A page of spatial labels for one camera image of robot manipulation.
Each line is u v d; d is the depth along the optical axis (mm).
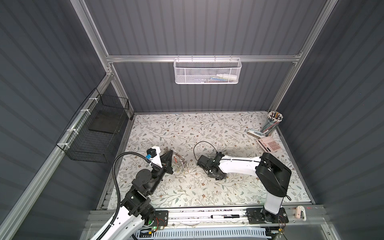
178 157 723
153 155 587
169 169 622
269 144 992
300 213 737
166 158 708
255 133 1051
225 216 737
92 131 738
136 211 518
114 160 952
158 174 607
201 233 771
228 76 866
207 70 1233
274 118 937
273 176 486
